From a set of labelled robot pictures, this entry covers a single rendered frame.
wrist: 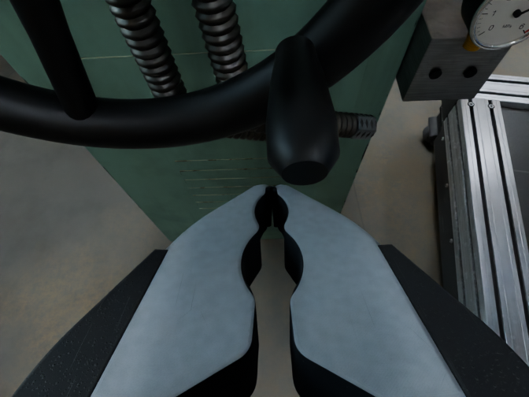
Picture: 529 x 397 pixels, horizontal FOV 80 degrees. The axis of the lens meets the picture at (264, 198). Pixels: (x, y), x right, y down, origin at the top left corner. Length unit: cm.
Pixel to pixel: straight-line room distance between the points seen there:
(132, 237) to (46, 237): 25
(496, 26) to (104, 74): 38
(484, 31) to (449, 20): 6
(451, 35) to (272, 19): 17
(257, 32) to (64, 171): 92
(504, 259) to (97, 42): 72
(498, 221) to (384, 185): 33
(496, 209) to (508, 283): 15
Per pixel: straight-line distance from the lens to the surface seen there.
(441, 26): 38
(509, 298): 72
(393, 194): 98
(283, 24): 36
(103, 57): 42
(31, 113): 20
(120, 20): 22
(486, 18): 33
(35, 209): 116
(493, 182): 81
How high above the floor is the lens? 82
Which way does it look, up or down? 63 degrees down
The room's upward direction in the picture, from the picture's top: 5 degrees counter-clockwise
